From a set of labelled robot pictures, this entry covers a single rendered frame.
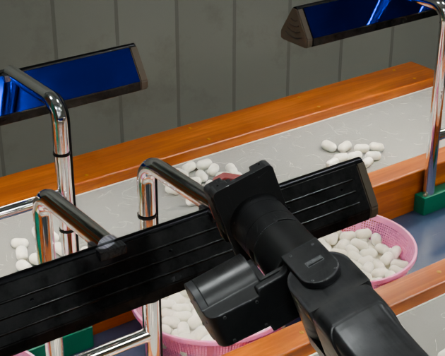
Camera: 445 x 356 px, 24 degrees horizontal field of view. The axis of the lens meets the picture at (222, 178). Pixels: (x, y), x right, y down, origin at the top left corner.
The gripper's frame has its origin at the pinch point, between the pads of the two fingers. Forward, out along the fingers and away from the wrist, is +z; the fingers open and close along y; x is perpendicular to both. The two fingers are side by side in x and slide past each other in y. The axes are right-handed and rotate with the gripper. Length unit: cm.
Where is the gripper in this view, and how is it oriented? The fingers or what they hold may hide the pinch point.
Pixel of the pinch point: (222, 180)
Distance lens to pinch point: 107.6
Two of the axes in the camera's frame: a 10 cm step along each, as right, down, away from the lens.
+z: -3.7, -4.2, 8.3
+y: 3.1, 7.9, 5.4
